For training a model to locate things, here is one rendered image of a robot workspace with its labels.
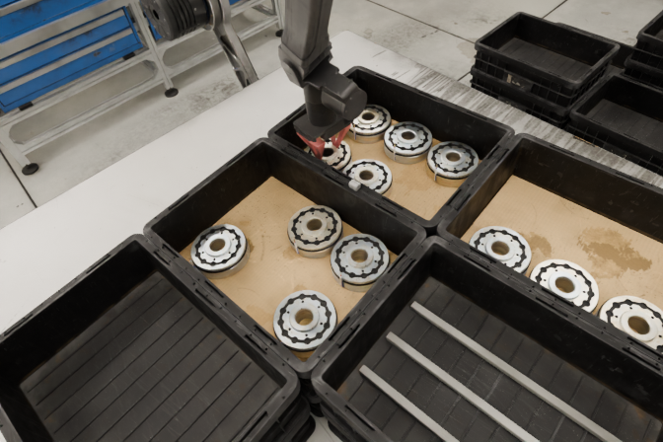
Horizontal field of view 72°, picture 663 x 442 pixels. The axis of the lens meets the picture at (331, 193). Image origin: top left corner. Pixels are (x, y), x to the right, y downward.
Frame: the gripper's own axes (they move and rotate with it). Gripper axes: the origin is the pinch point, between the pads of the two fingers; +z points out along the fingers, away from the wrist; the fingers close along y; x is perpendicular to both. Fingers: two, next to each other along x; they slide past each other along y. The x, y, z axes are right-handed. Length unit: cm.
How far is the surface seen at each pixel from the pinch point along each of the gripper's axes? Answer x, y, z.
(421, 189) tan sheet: -19.4, 8.0, 4.0
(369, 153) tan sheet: -4.2, 8.3, 4.2
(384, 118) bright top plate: -1.0, 16.4, 1.4
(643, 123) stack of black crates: -32, 116, 50
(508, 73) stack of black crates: 10, 92, 35
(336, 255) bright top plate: -20.1, -15.8, 0.8
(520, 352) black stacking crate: -51, -7, 4
